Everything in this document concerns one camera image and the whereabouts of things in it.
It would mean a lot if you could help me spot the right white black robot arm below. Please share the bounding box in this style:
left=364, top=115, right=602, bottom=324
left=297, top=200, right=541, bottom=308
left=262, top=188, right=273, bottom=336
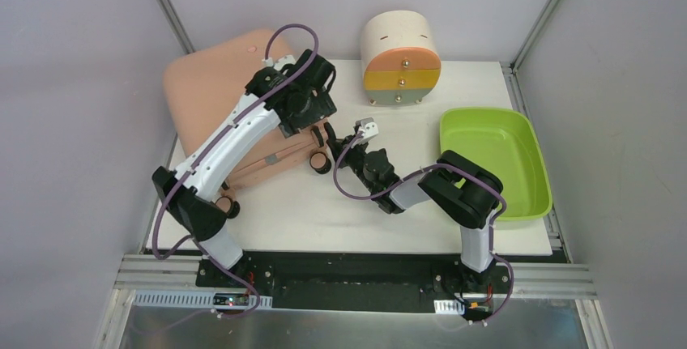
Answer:
left=324, top=118, right=506, bottom=292

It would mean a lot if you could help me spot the green plastic tray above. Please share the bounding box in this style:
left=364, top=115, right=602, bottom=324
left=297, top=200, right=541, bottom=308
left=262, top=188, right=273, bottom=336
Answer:
left=439, top=107, right=553, bottom=221

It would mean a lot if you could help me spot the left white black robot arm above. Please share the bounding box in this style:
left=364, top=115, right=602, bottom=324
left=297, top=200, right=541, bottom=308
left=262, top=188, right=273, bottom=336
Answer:
left=152, top=49, right=336, bottom=288

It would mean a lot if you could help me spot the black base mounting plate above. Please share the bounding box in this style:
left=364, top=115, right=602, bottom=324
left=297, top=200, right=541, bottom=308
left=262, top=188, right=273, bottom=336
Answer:
left=195, top=252, right=510, bottom=313

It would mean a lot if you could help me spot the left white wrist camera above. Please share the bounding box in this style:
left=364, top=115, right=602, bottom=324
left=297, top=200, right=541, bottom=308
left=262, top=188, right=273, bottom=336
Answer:
left=262, top=54, right=297, bottom=70

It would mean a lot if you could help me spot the cream three-drawer round cabinet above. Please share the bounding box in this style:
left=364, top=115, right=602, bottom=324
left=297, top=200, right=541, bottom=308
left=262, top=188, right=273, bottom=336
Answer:
left=360, top=11, right=442, bottom=106

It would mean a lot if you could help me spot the pink hard-shell suitcase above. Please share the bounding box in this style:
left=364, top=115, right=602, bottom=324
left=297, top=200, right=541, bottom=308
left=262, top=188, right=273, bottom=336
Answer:
left=164, top=29, right=332, bottom=218

